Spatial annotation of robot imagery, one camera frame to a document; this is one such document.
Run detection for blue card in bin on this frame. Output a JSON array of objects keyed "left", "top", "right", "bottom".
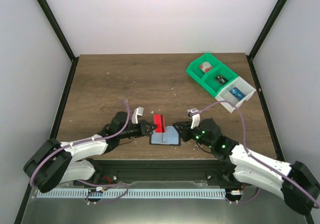
[{"left": 229, "top": 87, "right": 245, "bottom": 101}]

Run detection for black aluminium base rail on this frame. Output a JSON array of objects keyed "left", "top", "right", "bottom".
[{"left": 32, "top": 159, "right": 298, "bottom": 187}]

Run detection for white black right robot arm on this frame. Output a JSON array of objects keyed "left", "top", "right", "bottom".
[{"left": 173, "top": 118, "right": 320, "bottom": 215}]

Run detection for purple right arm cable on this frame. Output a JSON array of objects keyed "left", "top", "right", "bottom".
[{"left": 197, "top": 100, "right": 320, "bottom": 208}]

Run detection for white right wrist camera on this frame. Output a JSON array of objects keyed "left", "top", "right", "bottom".
[{"left": 187, "top": 108, "right": 201, "bottom": 129}]

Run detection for red white card in bin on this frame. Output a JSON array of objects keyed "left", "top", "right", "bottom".
[{"left": 199, "top": 61, "right": 213, "bottom": 73}]

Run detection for white plastic bin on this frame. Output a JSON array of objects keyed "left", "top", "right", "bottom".
[{"left": 215, "top": 76, "right": 256, "bottom": 113}]

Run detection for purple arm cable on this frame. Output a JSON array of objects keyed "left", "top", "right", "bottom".
[
  {"left": 197, "top": 100, "right": 320, "bottom": 208},
  {"left": 29, "top": 100, "right": 132, "bottom": 204}
]

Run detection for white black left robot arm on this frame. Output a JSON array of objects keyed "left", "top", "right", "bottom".
[{"left": 23, "top": 111, "right": 157, "bottom": 193}]

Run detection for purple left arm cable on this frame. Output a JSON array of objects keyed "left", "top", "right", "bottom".
[{"left": 29, "top": 100, "right": 132, "bottom": 204}]

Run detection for black frame post right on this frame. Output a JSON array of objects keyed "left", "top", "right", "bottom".
[{"left": 248, "top": 0, "right": 298, "bottom": 59}]

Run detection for dark green card in bin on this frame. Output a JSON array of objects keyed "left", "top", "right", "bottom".
[{"left": 214, "top": 75, "right": 228, "bottom": 85}]

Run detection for white slotted cable duct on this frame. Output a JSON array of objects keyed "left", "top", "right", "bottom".
[{"left": 36, "top": 188, "right": 226, "bottom": 199}]

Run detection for solid red credit card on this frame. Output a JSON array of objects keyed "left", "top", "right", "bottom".
[{"left": 153, "top": 114, "right": 166, "bottom": 133}]

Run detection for black frame post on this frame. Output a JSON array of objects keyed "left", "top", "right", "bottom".
[
  {"left": 26, "top": 0, "right": 77, "bottom": 62},
  {"left": 248, "top": 0, "right": 298, "bottom": 59}
]

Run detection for black frame post left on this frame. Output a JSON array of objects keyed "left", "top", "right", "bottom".
[{"left": 26, "top": 0, "right": 77, "bottom": 62}]

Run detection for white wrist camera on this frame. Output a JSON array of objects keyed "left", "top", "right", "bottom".
[
  {"left": 187, "top": 108, "right": 201, "bottom": 129},
  {"left": 131, "top": 106, "right": 144, "bottom": 124}
]

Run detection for green plastic bin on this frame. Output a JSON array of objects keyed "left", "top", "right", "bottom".
[
  {"left": 200, "top": 64, "right": 238, "bottom": 97},
  {"left": 185, "top": 53, "right": 222, "bottom": 84}
]

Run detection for black leather card holder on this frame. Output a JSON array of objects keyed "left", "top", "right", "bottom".
[{"left": 149, "top": 126, "right": 181, "bottom": 146}]

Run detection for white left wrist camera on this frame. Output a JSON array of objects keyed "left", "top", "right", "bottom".
[{"left": 131, "top": 106, "right": 144, "bottom": 124}]

